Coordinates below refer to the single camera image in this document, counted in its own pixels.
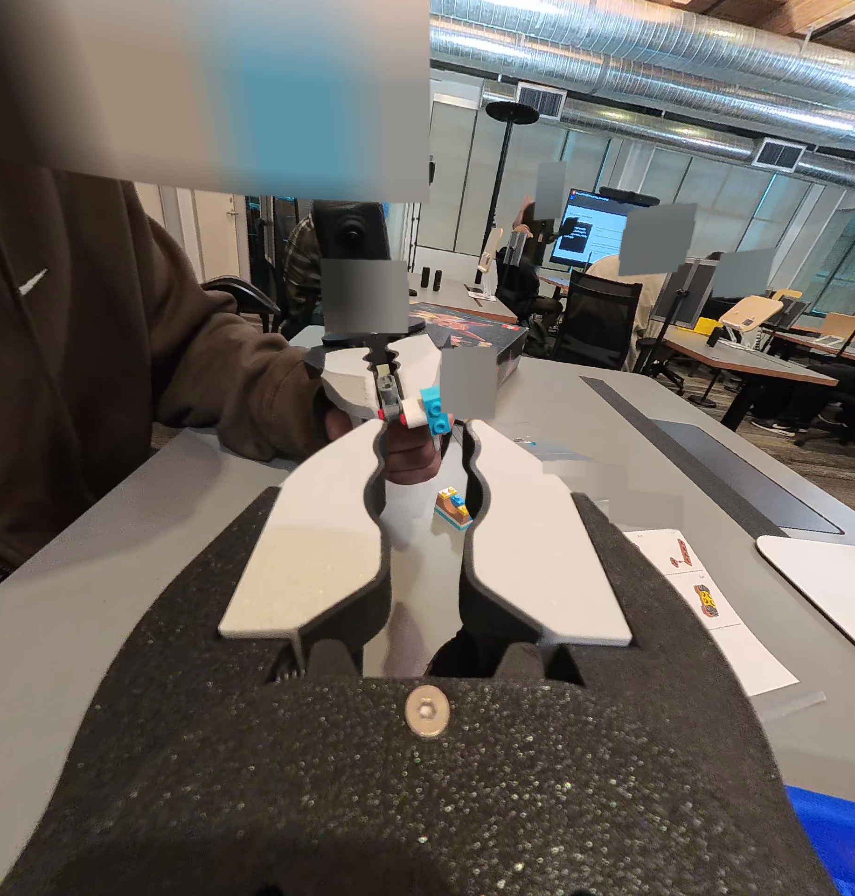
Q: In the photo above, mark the white rounded board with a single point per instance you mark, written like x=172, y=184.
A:
x=826, y=581

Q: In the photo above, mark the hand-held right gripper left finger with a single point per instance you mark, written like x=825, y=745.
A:
x=315, y=553

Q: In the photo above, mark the large silver air duct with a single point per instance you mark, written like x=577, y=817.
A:
x=644, y=56

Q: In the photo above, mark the silver spiral duct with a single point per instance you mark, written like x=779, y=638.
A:
x=679, y=133

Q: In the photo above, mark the black disc on rod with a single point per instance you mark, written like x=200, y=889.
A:
x=511, y=115

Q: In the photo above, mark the person's left forearm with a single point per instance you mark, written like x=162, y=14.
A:
x=245, y=392

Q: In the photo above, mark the grey monitor on stand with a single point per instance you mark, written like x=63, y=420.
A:
x=686, y=301

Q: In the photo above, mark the blue plastic bin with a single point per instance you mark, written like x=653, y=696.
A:
x=840, y=840

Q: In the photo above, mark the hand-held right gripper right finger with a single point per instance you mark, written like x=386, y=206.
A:
x=539, y=553

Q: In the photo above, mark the printed cardboard box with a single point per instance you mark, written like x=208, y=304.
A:
x=469, y=329

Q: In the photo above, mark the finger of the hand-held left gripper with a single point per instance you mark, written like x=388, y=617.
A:
x=420, y=364
x=350, y=381

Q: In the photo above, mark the computer monitor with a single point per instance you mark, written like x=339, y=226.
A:
x=602, y=231

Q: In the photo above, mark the grey claw brick piece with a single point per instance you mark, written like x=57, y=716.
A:
x=387, y=390

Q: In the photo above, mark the grey instruction booklet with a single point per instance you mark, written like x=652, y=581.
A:
x=707, y=616

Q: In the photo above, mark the yellow blue brown brick assembly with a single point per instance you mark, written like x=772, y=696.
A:
x=454, y=509

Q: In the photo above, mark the person's brown jacket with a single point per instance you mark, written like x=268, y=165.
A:
x=63, y=350

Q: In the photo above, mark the teal brick with red pin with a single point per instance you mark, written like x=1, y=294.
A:
x=434, y=409

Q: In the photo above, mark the wooden-edged table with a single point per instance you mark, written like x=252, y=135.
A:
x=462, y=294
x=749, y=357

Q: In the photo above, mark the person's left hand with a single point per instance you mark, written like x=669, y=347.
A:
x=410, y=455

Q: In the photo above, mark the black office chair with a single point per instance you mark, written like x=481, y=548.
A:
x=595, y=315
x=249, y=297

